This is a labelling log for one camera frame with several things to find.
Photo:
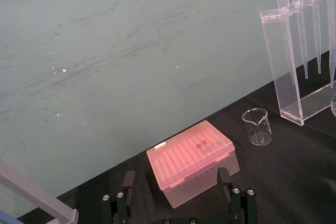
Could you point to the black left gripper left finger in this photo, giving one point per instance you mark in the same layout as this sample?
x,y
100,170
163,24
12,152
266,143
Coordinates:
x,y
123,208

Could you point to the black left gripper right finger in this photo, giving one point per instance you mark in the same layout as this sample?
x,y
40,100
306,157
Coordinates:
x,y
242,205

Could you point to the black table cloth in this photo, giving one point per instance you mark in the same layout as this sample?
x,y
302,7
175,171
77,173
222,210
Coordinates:
x,y
288,182

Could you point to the pink translucent pipette tip box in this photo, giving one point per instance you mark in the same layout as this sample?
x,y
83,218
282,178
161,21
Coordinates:
x,y
189,161

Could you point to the small clear glass beaker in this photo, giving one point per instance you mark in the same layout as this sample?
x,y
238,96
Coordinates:
x,y
256,129

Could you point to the clear acrylic pipette rack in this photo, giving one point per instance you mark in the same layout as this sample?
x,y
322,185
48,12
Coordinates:
x,y
284,98

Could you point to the round clear glass dish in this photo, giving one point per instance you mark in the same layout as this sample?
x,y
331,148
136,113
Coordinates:
x,y
334,104

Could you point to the plain pale wall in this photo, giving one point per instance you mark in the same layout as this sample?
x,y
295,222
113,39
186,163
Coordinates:
x,y
105,51

